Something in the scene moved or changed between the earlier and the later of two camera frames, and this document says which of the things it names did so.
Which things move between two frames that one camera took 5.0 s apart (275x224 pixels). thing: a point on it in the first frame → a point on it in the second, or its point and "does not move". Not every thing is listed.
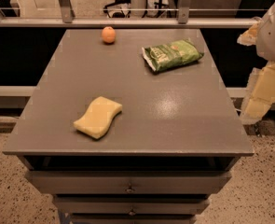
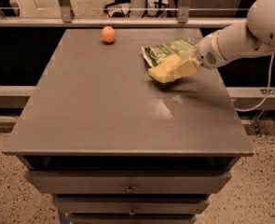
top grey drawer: (131, 182) does not move
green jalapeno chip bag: (171, 53) does not move
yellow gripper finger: (248, 36) → (188, 54)
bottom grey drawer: (132, 218) does not move
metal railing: (184, 20) does not move
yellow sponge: (97, 120) → (160, 72)
